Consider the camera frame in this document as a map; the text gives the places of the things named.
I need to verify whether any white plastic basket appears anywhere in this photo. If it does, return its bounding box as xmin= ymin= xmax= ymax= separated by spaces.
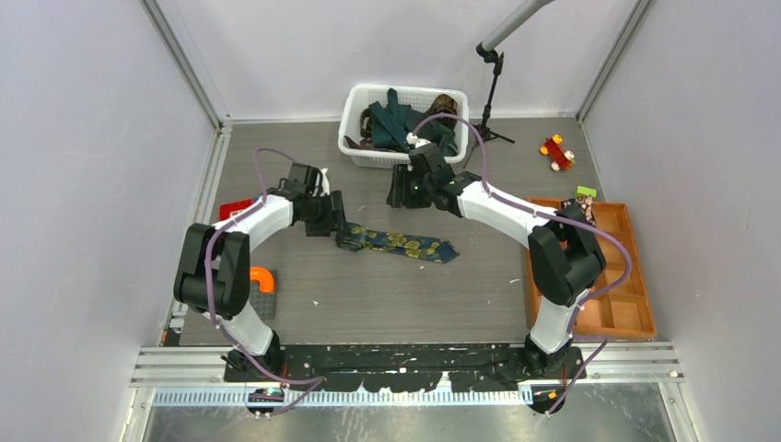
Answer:
xmin=337 ymin=84 xmax=470 ymax=169

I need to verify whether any dark green tie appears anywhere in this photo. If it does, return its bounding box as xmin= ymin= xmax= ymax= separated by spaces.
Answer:
xmin=360 ymin=88 xmax=459 ymax=157

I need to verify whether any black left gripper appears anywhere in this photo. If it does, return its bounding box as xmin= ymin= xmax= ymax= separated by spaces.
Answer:
xmin=301 ymin=191 xmax=349 ymax=238

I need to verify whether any red toy house block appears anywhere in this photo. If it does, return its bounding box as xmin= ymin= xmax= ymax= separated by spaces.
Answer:
xmin=218 ymin=198 xmax=255 ymax=221

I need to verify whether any orange grey toy block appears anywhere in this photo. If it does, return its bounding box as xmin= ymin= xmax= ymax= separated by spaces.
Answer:
xmin=248 ymin=266 xmax=277 ymax=320

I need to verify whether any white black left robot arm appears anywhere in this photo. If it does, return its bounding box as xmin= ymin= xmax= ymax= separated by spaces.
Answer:
xmin=173 ymin=163 xmax=346 ymax=381

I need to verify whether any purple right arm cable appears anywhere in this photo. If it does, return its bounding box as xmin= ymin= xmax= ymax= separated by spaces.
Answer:
xmin=407 ymin=112 xmax=634 ymax=417

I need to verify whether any blue yellow floral tie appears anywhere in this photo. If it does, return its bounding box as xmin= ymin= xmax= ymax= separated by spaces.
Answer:
xmin=335 ymin=223 xmax=460 ymax=264

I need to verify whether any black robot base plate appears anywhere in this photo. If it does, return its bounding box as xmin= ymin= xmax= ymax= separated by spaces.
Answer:
xmin=262 ymin=343 xmax=586 ymax=393

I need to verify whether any red toy car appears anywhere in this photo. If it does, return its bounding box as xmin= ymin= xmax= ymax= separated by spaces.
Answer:
xmin=540 ymin=134 xmax=575 ymax=171

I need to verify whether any green toy block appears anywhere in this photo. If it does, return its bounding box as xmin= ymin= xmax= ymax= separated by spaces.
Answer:
xmin=575 ymin=185 xmax=598 ymax=198

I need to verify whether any black tripod stand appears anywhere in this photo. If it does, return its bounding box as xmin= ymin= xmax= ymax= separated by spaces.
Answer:
xmin=463 ymin=43 xmax=516 ymax=169

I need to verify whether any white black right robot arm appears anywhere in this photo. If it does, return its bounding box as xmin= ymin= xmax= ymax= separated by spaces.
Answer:
xmin=387 ymin=144 xmax=606 ymax=378

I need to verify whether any dark floral tie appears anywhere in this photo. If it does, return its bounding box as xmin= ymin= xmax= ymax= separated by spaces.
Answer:
xmin=343 ymin=135 xmax=374 ymax=150

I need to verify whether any orange wooden compartment tray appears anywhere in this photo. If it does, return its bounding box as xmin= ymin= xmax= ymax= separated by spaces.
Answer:
xmin=527 ymin=201 xmax=657 ymax=340

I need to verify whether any brown patterned rolled tie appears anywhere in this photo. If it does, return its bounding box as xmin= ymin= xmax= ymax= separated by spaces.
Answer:
xmin=425 ymin=93 xmax=459 ymax=130

